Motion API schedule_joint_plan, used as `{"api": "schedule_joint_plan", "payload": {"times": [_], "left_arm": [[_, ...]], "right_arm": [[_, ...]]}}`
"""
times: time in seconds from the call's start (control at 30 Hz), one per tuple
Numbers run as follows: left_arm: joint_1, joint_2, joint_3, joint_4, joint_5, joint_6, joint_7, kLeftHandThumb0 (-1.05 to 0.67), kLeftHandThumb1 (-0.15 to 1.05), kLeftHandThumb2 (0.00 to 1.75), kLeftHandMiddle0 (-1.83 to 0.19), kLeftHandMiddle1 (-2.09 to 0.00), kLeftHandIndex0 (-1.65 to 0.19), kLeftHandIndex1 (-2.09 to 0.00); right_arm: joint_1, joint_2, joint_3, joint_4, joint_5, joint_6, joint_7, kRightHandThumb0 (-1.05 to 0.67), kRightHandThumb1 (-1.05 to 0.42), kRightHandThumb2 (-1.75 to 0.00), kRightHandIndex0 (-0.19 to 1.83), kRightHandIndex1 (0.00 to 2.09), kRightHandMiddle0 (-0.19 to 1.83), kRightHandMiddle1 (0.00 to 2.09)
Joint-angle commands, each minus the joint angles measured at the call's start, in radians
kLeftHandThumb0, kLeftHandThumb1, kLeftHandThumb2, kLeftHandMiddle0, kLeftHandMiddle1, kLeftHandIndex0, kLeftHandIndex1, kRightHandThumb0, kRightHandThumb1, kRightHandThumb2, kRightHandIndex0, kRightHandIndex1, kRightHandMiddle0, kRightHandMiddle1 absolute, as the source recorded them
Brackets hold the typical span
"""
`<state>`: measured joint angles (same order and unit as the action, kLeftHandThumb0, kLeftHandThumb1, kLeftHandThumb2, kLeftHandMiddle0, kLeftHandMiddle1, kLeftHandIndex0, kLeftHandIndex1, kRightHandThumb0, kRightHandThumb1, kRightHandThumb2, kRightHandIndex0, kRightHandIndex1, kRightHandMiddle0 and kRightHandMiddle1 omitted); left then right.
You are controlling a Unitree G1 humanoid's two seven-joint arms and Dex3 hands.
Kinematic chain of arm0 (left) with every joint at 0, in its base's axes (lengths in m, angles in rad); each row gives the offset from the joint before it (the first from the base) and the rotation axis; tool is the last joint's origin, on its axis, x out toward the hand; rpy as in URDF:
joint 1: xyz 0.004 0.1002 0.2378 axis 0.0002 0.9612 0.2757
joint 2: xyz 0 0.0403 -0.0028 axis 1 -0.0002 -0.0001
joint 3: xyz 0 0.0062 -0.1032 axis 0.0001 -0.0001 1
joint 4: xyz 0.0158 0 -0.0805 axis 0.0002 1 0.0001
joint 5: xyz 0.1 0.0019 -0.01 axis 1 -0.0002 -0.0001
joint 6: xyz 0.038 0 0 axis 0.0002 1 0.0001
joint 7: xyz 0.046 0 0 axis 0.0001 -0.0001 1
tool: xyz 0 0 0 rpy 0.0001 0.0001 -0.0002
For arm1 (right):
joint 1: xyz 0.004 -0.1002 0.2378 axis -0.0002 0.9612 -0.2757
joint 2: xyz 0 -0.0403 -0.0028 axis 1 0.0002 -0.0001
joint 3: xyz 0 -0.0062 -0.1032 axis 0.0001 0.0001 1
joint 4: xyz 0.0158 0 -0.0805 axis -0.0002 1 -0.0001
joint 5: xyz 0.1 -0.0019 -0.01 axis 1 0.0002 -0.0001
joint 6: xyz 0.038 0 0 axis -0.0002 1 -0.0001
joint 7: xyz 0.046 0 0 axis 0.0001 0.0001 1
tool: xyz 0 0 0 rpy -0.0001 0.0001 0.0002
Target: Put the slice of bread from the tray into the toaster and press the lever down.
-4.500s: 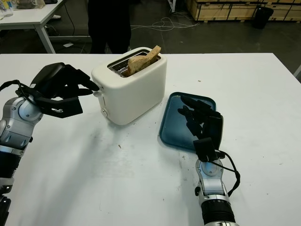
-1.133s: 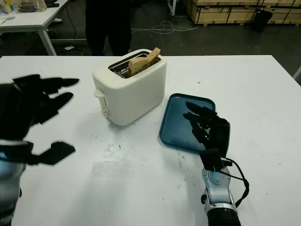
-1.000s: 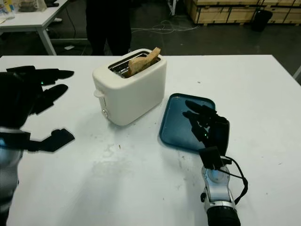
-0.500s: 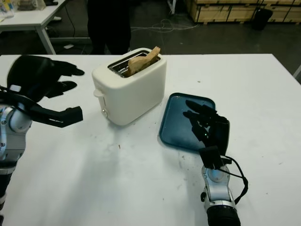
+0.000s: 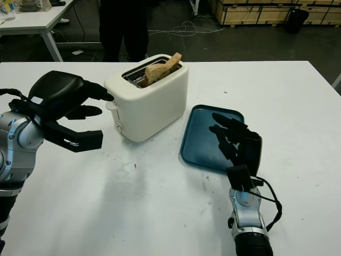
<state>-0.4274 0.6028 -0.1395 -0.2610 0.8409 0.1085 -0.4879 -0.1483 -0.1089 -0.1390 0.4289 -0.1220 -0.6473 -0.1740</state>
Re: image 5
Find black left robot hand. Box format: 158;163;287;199
28;70;116;121

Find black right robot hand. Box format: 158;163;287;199
209;111;264;178

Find slice of brown bread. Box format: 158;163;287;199
140;52;183;87

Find blue plastic tray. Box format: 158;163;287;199
180;103;246;175

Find white two-slot toaster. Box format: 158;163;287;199
103;54;190;142

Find white side table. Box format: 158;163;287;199
0;0;103;62

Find person in dark clothes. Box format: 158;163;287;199
99;0;149;62

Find printed drinking cup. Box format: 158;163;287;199
0;0;17;22

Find black trash bin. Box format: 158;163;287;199
286;9;311;34

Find stacked wooden crates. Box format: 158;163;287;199
209;0;341;26

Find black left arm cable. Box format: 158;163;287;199
0;88;29;103

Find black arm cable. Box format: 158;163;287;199
250;175;283;235
0;88;29;103

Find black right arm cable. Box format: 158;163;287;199
250;175;283;235

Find white floor cable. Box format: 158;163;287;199
148;20;228;38

